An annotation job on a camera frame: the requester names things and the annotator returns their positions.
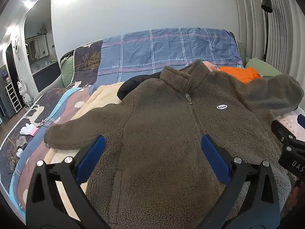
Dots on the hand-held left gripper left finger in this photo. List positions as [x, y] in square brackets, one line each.
[91, 157]

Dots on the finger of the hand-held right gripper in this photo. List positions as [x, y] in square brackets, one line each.
[301, 120]
[282, 131]

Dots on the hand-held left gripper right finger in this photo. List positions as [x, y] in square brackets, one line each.
[214, 158]

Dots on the brown fleece jacket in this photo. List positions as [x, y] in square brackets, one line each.
[162, 128]

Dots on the white gloves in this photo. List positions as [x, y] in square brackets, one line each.
[28, 129]

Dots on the orange puffer jacket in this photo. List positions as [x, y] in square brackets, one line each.
[240, 74]

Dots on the grey and white toy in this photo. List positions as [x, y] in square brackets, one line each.
[21, 145]

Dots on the dark tree-print blanket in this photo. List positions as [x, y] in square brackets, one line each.
[28, 114]

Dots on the black puffer jacket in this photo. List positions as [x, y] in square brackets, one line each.
[135, 83]

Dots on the green pillow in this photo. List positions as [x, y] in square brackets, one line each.
[67, 69]

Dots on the pink quilted jacket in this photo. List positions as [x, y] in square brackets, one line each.
[211, 66]

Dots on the grey curtain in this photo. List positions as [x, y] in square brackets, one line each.
[283, 28]

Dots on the white bear figurine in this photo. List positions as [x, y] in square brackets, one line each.
[23, 93]

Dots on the dark cabinet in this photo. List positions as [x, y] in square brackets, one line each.
[46, 75]

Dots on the white shelf rack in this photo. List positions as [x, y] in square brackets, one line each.
[13, 97]

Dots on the blue plaid bed sheet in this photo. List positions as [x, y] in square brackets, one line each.
[166, 47]

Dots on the black floor lamp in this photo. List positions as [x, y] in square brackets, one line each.
[266, 4]

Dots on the small potted plant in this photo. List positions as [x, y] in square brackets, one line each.
[43, 29]

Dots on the wall mirror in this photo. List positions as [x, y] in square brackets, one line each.
[37, 47]

